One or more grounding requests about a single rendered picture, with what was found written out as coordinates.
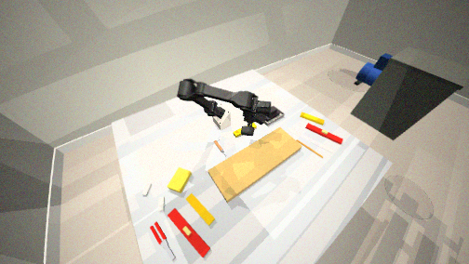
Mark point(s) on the red flat bar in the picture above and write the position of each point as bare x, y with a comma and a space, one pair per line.
324, 133
194, 239

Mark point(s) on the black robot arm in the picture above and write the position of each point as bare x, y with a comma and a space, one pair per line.
240, 99

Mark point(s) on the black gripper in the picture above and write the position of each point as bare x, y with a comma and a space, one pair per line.
247, 130

